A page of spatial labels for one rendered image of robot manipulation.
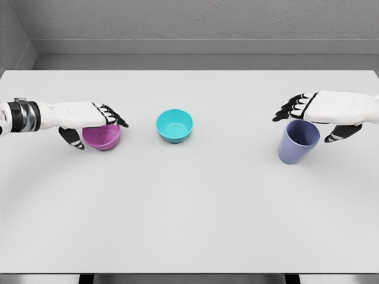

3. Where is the lavender blue cup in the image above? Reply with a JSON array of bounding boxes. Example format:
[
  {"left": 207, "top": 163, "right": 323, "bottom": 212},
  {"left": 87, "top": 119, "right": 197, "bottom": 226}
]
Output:
[{"left": 278, "top": 119, "right": 321, "bottom": 165}]

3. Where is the purple bowl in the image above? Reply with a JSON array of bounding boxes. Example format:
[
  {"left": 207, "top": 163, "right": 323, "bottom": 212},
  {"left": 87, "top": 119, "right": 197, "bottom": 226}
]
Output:
[{"left": 81, "top": 124, "right": 121, "bottom": 152}]

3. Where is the teal bowl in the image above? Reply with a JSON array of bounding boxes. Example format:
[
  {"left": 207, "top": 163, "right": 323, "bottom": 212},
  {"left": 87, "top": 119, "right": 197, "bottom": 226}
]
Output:
[{"left": 155, "top": 109, "right": 194, "bottom": 145}]

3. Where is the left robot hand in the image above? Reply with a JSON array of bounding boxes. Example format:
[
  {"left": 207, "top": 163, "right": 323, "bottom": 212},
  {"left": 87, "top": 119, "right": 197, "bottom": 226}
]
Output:
[{"left": 58, "top": 102, "right": 130, "bottom": 151}]

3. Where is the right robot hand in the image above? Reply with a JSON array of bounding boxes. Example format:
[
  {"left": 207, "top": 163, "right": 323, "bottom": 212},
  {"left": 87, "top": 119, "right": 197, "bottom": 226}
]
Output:
[{"left": 272, "top": 90, "right": 363, "bottom": 144}]

